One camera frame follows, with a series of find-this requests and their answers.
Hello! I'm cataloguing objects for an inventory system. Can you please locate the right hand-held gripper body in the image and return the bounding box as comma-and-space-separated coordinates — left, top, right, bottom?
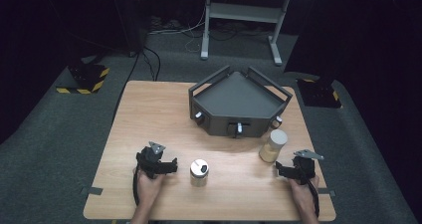
292, 149, 325, 186

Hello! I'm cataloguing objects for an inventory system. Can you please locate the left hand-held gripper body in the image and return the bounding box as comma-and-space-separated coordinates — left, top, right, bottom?
135, 140, 166, 180

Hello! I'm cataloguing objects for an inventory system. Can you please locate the white-lid seasoning jar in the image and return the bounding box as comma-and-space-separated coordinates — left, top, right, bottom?
258, 128, 289, 163

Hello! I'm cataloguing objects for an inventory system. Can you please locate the silver-lid seasoning jar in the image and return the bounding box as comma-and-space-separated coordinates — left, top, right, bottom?
189, 158, 210, 188

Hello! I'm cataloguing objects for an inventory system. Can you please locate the dark grey corner rack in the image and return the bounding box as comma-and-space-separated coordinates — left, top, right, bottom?
187, 64, 294, 139

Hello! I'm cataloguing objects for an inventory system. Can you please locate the person's right hand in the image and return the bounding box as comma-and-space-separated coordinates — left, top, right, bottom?
288, 174, 320, 212

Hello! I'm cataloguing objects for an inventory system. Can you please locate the person's left hand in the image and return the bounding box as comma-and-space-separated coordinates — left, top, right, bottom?
133, 168, 166, 206

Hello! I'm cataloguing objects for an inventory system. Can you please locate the grey tape strip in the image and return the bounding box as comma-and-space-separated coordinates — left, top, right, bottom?
317, 187, 337, 197
80, 185, 105, 196

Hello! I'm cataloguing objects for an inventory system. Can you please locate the black yellow striped stand base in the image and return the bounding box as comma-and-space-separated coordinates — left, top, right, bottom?
55, 62, 110, 96
295, 77, 343, 110

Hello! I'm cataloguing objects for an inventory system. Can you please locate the dark curtain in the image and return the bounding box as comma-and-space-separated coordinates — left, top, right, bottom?
284, 0, 422, 86

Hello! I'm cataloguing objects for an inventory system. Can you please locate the white metal desk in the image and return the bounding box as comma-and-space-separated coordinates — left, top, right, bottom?
199, 0, 320, 67

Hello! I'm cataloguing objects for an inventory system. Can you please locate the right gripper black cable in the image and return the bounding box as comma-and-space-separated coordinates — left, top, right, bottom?
306, 176, 320, 218

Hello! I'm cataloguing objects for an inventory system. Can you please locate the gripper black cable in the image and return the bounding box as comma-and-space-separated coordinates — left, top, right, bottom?
306, 176, 320, 218
131, 166, 141, 207

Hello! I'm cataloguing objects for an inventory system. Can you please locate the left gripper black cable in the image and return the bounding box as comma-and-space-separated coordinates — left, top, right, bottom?
131, 166, 141, 207

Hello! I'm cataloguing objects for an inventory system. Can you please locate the black floor cable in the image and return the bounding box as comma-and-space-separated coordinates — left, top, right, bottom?
111, 45, 162, 120

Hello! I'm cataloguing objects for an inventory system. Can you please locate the white floor cable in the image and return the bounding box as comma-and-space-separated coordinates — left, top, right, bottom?
148, 4, 207, 54

